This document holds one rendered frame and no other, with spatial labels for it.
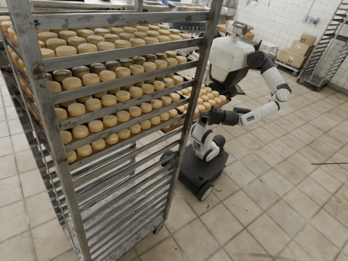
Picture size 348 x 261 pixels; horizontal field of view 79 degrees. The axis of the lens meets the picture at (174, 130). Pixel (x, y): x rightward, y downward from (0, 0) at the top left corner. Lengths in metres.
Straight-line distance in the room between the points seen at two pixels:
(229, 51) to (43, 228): 1.87
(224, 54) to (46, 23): 1.14
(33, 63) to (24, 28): 0.07
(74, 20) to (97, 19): 0.05
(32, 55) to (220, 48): 1.19
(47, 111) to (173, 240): 1.53
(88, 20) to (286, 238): 2.17
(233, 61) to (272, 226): 1.53
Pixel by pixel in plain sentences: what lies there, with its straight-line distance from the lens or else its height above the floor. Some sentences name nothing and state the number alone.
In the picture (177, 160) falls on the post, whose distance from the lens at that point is 1.25.
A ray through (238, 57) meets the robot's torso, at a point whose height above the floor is 1.32.
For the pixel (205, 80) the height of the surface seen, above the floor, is 0.71.
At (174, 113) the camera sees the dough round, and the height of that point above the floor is 1.15.
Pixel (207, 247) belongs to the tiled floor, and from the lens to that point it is 1.94.
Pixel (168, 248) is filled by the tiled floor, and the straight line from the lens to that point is 1.87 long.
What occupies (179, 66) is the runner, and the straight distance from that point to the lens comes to 0.85.
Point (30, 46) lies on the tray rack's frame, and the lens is 0.53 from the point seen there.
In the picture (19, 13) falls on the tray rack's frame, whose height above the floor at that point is 1.61.
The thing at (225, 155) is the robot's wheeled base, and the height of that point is 0.17.
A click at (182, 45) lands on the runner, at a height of 1.50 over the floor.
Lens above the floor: 1.73
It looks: 38 degrees down
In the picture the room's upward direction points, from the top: 11 degrees clockwise
